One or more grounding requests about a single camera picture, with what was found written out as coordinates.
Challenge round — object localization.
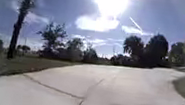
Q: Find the row of dark trees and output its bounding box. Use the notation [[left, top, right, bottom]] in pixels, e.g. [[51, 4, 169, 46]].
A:
[[34, 19, 185, 75]]

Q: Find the pale concrete path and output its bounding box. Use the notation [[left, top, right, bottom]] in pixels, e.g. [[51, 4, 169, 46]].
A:
[[0, 48, 185, 105]]

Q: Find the grass field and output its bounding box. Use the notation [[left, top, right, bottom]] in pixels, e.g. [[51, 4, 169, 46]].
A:
[[0, 50, 90, 92]]

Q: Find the tall dark palm tree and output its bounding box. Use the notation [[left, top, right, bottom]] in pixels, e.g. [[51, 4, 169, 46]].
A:
[[5, 0, 37, 61]]

